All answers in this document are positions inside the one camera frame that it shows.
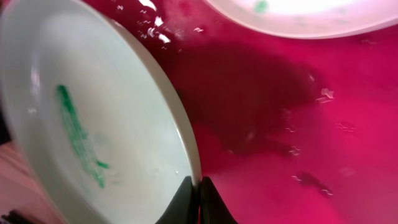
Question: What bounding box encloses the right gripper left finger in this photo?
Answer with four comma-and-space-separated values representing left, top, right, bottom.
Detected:
155, 176, 198, 224

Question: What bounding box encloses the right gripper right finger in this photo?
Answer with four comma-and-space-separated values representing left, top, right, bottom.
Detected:
200, 177, 238, 224

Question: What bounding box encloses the white plate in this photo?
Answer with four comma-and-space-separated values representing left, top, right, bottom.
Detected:
207, 0, 397, 39
1, 1, 201, 224

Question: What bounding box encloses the red plastic tray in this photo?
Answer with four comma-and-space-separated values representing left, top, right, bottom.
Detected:
88, 0, 397, 223

